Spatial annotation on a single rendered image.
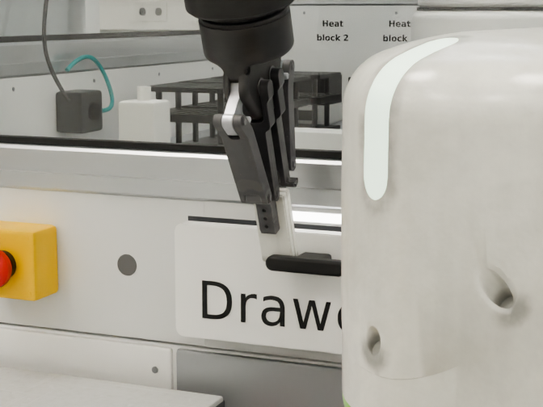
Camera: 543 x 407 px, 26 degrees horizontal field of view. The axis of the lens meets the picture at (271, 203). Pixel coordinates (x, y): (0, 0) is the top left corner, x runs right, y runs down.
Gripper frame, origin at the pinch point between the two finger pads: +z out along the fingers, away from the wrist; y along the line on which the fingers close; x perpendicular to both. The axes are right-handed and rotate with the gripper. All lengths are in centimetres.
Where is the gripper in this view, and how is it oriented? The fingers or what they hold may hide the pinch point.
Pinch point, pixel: (275, 225)
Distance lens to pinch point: 104.3
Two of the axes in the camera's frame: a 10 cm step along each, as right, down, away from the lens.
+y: -3.6, 4.8, -8.0
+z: 1.3, 8.8, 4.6
